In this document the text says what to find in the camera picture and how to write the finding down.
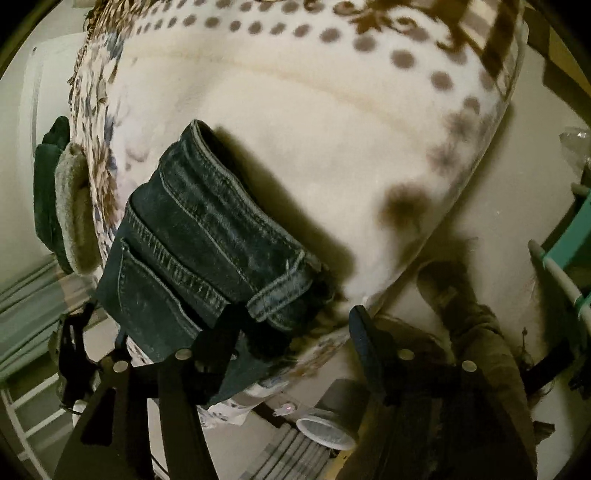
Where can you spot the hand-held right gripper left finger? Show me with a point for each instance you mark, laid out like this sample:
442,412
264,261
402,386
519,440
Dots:
184,369

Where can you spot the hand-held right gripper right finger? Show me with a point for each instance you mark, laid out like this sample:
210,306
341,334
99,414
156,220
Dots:
364,341

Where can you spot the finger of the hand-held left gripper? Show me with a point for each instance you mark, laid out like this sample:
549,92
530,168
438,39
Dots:
90,332

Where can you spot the dark blue jeans pants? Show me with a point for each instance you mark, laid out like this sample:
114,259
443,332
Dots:
198,221

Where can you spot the white bucket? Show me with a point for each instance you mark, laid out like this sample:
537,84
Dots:
323,431

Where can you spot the dark green blanket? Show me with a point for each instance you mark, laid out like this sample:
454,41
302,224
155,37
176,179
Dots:
46,194

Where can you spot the bed with floral bedsheet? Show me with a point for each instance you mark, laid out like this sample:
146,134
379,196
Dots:
323,161

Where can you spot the teal and white chair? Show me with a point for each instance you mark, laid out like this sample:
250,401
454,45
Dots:
568,249

